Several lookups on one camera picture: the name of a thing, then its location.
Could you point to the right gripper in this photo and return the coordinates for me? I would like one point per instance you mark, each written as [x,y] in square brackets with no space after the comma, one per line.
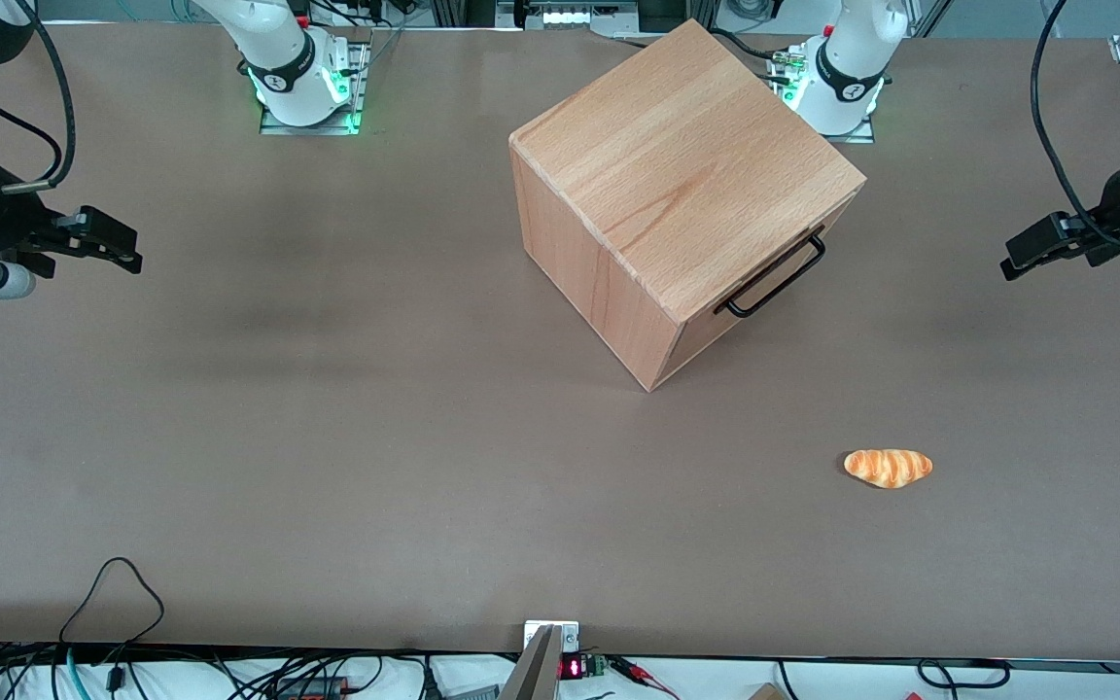
[4,216]

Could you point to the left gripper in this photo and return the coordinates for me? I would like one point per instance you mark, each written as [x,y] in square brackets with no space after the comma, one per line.
[1116,216]

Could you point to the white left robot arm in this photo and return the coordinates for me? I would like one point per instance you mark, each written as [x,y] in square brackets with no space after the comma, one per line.
[847,68]

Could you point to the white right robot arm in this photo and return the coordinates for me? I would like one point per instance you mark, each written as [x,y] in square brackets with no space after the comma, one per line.
[288,68]

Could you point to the light wooden drawer cabinet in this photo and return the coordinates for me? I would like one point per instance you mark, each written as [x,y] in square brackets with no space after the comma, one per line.
[657,165]

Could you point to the orange striped bread roll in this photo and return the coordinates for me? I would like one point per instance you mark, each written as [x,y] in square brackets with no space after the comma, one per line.
[888,467]

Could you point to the black power adapter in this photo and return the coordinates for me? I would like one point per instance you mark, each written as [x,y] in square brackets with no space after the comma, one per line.
[312,688]

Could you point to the brown cardboard piece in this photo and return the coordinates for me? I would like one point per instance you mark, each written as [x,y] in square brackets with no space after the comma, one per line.
[766,692]

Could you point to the red black clip leads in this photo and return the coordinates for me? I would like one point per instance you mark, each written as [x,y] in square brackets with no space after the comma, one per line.
[643,673]

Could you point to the red digit display module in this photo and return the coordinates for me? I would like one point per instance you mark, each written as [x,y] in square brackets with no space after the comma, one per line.
[575,667]

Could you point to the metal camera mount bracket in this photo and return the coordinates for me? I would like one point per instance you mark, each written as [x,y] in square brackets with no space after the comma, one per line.
[542,661]

